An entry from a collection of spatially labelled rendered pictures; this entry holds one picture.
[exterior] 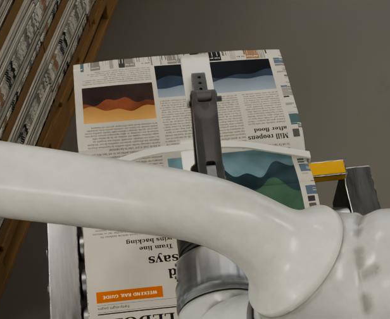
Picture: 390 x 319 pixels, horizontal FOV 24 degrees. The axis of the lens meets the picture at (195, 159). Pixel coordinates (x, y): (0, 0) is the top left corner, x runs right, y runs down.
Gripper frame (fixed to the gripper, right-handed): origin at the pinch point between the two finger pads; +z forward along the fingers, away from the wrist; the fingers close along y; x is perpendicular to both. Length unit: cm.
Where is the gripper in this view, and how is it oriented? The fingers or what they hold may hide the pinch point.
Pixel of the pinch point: (194, 106)
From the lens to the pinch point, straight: 103.8
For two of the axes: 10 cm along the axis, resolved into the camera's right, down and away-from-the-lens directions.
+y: -0.2, 6.1, 7.9
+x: 9.9, -0.8, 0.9
